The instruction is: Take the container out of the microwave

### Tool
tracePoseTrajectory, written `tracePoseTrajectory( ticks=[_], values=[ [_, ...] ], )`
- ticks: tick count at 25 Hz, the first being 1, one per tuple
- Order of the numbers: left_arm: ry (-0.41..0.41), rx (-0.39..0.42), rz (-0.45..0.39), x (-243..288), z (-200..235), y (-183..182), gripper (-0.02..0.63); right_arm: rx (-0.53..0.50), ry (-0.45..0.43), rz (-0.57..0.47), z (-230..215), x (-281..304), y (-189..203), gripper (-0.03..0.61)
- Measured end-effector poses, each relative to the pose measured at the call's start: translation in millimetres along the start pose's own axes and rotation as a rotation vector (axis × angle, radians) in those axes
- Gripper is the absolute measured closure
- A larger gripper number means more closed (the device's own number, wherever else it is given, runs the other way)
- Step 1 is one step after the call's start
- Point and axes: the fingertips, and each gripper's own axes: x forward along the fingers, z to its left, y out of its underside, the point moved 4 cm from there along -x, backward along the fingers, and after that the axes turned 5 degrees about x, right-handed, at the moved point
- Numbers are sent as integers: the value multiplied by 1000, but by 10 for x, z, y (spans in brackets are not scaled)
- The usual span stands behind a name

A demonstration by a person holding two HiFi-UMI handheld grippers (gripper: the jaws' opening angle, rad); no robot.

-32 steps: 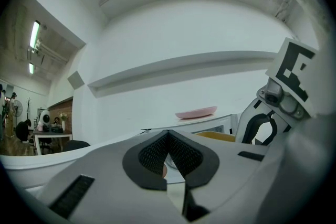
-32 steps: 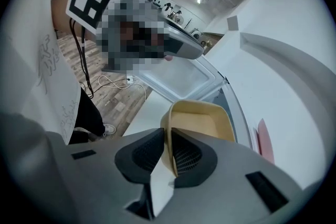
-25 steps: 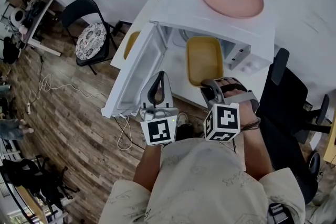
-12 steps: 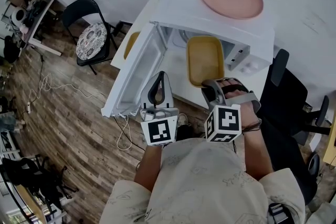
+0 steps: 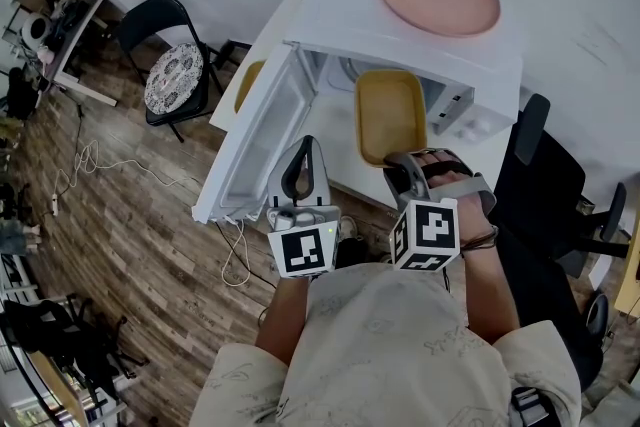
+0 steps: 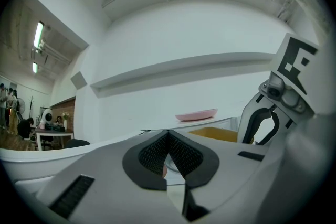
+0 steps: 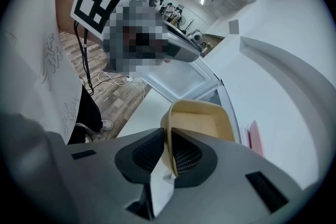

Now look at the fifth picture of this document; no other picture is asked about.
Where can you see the light wooden desk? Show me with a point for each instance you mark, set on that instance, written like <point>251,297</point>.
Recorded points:
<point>630,275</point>

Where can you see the person's left shoe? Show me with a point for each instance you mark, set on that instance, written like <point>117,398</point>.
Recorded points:
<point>348,227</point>

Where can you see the black folding chair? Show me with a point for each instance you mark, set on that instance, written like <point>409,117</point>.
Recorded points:
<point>150,22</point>

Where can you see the white round device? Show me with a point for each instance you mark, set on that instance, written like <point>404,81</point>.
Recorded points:
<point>35,31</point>

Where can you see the patterned round seat cushion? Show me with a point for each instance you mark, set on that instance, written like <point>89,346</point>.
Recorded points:
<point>174,77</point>

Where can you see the white microwave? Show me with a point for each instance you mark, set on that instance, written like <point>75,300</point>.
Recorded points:
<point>340,10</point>

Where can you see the black swivel chair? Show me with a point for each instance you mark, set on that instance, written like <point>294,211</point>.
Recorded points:
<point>55,335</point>

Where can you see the brown wrist band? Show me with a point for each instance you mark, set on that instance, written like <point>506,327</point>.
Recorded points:
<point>482,242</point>

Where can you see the person's left forearm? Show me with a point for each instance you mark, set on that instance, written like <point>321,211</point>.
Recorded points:
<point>282,320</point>

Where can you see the person's cream shirt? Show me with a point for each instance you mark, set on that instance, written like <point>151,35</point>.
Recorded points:
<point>390,355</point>

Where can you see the yellow tray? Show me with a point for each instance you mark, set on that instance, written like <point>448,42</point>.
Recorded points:
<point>247,85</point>
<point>390,115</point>

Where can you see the black harness buckle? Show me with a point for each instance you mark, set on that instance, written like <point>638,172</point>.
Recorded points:
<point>530,407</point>

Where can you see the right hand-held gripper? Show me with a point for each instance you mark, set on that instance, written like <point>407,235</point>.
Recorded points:
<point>432,230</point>

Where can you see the person's black trousers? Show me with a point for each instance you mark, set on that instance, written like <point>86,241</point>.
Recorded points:
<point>360,252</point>

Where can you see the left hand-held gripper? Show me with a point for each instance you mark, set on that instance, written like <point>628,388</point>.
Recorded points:
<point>302,250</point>

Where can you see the black office chair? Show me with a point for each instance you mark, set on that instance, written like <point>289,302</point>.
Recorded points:
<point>545,175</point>

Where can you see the person's right hand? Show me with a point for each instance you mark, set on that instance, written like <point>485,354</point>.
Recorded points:
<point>445,167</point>

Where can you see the person's right forearm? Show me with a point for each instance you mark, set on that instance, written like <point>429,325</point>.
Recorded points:
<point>487,290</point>

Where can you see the white side table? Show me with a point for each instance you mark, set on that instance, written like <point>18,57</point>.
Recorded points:
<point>82,25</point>

